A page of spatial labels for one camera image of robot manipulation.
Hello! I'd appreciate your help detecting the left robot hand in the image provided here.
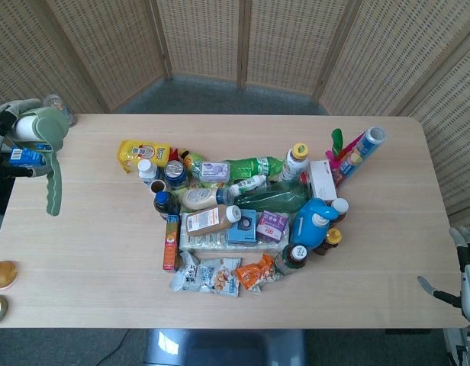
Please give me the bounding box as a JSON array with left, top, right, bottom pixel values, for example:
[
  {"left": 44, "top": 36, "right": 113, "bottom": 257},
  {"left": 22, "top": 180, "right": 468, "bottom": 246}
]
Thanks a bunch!
[{"left": 0, "top": 98, "right": 50, "bottom": 180}]

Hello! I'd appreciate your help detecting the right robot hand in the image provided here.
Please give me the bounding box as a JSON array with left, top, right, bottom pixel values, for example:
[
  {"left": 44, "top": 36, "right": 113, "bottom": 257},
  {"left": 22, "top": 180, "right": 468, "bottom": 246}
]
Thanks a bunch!
[{"left": 417, "top": 226, "right": 470, "bottom": 326}]

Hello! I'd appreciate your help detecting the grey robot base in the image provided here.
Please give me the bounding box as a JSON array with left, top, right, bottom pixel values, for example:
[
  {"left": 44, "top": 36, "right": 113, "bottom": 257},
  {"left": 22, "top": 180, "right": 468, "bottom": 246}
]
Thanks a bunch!
[{"left": 143, "top": 328, "right": 309, "bottom": 366}]

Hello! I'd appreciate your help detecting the blue printed box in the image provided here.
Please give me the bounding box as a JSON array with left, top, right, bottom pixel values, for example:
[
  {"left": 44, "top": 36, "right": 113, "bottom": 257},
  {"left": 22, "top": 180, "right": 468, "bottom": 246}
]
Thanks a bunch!
[{"left": 8, "top": 146, "right": 47, "bottom": 167}]

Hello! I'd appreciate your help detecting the clear plastic cup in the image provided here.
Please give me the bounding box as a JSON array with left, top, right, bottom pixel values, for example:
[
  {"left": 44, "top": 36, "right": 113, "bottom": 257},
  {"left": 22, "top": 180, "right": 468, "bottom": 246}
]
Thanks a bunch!
[{"left": 43, "top": 94, "right": 78, "bottom": 128}]

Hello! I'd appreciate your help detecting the yellow snack bag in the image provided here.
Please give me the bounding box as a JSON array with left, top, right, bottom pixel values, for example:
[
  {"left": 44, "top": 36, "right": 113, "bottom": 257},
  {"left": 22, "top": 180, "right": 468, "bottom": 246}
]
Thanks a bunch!
[{"left": 117, "top": 139, "right": 172, "bottom": 175}]

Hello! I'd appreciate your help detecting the honey bear bottle yellow cap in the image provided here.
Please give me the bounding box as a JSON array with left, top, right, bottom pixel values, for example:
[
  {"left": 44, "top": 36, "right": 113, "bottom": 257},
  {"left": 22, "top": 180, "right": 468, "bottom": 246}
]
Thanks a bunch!
[{"left": 314, "top": 227, "right": 344, "bottom": 258}]

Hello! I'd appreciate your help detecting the small white milk bottle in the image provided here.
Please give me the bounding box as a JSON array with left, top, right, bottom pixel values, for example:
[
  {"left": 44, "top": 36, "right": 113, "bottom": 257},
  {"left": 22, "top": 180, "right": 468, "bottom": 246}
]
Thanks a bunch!
[{"left": 137, "top": 158, "right": 160, "bottom": 188}]

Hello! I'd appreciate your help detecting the blue printed tube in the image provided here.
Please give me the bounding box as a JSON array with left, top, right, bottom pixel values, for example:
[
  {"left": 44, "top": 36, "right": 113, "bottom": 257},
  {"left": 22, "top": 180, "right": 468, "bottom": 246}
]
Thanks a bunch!
[{"left": 333, "top": 126, "right": 387, "bottom": 188}]

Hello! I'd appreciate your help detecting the blue detergent pump bottle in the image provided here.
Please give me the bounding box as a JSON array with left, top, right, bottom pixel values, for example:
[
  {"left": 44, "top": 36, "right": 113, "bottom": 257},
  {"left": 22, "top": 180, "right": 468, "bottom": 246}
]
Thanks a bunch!
[{"left": 288, "top": 197, "right": 337, "bottom": 251}]

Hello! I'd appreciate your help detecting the green tea bottle white cap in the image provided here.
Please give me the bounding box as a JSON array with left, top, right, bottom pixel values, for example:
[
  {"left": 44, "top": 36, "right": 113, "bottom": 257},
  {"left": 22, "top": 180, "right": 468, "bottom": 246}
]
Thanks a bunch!
[{"left": 274, "top": 243, "right": 310, "bottom": 278}]

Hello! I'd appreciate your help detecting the white carton box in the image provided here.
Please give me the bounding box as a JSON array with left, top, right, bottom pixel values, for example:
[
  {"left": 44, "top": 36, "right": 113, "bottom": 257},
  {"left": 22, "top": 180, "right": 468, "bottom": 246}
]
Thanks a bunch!
[{"left": 307, "top": 159, "right": 340, "bottom": 204}]

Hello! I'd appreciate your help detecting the blue soda can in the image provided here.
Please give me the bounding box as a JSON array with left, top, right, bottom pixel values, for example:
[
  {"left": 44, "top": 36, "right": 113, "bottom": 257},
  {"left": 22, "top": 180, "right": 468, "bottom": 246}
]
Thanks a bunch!
[{"left": 163, "top": 159, "right": 190, "bottom": 190}]

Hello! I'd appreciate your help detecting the dark cola bottle blue cap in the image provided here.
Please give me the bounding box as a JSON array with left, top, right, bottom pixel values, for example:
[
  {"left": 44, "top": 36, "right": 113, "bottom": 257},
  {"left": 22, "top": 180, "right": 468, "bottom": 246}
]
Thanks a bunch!
[{"left": 153, "top": 190, "right": 182, "bottom": 223}]

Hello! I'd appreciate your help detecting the yellow-green drink bottle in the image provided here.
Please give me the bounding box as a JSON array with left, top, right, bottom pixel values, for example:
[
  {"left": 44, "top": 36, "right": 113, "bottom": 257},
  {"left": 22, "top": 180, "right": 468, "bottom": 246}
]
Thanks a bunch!
[{"left": 177, "top": 148, "right": 206, "bottom": 178}]

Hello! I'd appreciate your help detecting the colourful feather shuttlecock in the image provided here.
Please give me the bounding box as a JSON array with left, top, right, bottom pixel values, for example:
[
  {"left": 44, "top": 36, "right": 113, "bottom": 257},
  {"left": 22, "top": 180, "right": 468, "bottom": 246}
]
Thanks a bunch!
[{"left": 325, "top": 128, "right": 359, "bottom": 169}]

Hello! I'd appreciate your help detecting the purple carton box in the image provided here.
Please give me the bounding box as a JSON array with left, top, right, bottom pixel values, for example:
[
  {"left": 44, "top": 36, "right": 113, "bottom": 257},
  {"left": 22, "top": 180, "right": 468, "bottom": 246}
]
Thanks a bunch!
[{"left": 255, "top": 210, "right": 291, "bottom": 245}]

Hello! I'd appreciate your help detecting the clear green plastic bottle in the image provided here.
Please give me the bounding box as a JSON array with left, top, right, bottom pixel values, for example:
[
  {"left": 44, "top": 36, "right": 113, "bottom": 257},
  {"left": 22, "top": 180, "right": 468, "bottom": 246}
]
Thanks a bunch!
[{"left": 228, "top": 180, "right": 311, "bottom": 213}]

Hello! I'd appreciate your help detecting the orange and blue carton box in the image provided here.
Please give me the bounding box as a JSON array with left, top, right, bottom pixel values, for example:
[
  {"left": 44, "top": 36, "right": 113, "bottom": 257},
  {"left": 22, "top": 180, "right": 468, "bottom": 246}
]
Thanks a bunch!
[{"left": 162, "top": 213, "right": 182, "bottom": 272}]

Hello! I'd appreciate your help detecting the white drink bottle yellow cap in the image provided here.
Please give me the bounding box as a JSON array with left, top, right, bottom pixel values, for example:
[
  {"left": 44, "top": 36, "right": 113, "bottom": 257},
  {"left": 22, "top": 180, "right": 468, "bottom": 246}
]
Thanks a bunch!
[{"left": 278, "top": 142, "right": 311, "bottom": 182}]

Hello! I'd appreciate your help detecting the cream mayonnaise bottle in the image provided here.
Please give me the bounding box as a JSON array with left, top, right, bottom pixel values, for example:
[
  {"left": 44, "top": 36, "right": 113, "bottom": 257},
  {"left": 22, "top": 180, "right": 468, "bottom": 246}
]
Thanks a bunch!
[{"left": 179, "top": 186, "right": 237, "bottom": 211}]

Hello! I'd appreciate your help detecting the woven folding screen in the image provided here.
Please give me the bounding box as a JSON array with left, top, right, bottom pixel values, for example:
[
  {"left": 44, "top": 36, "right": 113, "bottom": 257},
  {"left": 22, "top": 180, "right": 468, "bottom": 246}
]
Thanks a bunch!
[{"left": 0, "top": 0, "right": 470, "bottom": 232}]

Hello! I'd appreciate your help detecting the orange snack bag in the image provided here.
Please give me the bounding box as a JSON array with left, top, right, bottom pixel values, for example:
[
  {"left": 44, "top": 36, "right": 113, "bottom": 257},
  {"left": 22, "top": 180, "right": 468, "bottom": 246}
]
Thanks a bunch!
[{"left": 234, "top": 252, "right": 278, "bottom": 294}]

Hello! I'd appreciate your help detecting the purple wet wipes pack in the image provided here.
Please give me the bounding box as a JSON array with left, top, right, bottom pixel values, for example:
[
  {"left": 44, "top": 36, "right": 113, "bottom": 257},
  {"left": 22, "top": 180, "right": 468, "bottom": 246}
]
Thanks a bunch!
[{"left": 198, "top": 160, "right": 232, "bottom": 182}]

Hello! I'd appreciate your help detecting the brown sauce bottle white cap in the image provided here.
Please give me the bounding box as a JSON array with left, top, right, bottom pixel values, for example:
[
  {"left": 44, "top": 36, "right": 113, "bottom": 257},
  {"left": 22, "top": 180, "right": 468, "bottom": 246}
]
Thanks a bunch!
[{"left": 185, "top": 204, "right": 242, "bottom": 238}]

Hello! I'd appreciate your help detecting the blue speaker box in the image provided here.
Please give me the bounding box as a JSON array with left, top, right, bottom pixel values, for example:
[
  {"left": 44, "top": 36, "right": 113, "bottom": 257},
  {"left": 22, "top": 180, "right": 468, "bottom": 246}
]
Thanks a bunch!
[{"left": 227, "top": 208, "right": 258, "bottom": 246}]

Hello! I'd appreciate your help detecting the small white bottle green label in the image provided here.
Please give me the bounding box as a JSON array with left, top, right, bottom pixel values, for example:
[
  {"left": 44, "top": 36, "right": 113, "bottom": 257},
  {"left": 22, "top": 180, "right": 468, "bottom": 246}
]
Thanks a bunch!
[{"left": 227, "top": 174, "right": 268, "bottom": 197}]

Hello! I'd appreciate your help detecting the green soda bottle with label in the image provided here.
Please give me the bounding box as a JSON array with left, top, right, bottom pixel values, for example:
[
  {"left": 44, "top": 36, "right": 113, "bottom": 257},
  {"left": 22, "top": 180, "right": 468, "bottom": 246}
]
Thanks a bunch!
[{"left": 221, "top": 153, "right": 286, "bottom": 181}]

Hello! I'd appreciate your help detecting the white and blue peanut bag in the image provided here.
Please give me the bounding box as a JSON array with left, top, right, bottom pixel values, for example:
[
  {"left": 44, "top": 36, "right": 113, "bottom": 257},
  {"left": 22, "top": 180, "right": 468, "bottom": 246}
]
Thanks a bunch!
[{"left": 169, "top": 251, "right": 243, "bottom": 299}]

